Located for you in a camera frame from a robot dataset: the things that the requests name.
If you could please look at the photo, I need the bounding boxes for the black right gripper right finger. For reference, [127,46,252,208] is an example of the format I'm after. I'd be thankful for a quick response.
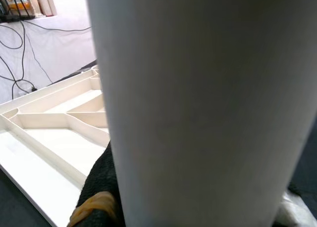
[273,181,317,227]

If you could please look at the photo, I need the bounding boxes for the black wifi router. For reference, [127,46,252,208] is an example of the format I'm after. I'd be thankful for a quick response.
[0,0,35,22]

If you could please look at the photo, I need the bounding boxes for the cream carton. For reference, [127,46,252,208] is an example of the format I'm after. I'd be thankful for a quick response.
[37,0,57,16]
[26,0,41,15]

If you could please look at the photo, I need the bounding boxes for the white plastic children table top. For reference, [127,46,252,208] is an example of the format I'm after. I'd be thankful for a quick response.
[0,65,111,227]

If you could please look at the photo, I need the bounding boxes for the black floor power cable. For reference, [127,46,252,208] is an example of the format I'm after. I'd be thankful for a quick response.
[0,21,92,99]

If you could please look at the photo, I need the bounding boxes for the black table cloth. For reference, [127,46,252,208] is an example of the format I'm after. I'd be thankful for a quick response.
[0,60,317,227]

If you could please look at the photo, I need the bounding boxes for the white plastic table leg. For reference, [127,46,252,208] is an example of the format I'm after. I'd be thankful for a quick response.
[84,0,317,227]

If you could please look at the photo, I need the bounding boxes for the orange tray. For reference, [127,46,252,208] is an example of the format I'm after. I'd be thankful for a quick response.
[7,3,33,11]

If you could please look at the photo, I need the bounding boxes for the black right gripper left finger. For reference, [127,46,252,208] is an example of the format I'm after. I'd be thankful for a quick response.
[68,140,124,227]

